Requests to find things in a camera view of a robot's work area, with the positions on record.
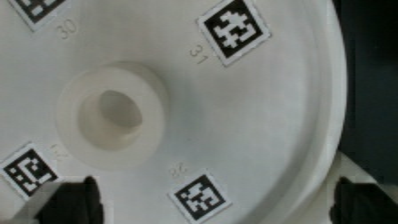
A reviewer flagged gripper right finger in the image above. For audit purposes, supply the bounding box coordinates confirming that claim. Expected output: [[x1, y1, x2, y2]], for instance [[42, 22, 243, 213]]
[[328, 177, 398, 224]]

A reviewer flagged white round table top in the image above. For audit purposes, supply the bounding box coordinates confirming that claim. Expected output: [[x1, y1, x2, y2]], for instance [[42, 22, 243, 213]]
[[0, 0, 346, 224]]

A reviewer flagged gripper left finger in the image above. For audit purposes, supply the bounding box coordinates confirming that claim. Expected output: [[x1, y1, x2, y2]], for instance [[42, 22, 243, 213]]
[[13, 176, 104, 224]]

